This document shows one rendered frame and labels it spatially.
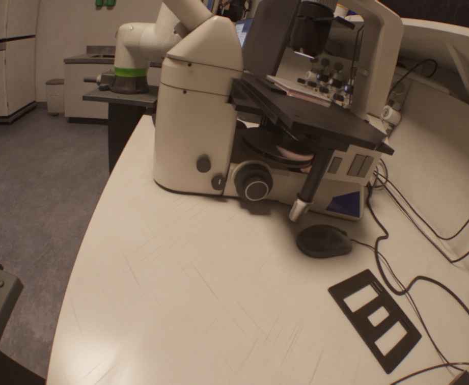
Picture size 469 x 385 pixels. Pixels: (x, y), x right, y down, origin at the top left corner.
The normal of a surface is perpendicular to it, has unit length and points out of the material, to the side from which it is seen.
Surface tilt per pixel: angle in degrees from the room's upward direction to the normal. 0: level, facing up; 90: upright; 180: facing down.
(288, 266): 0
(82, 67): 90
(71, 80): 90
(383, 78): 90
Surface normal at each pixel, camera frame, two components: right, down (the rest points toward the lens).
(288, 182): -0.16, 0.52
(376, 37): -0.99, 0.05
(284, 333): 0.22, -0.81
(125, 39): -0.42, 0.40
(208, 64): 0.15, 0.58
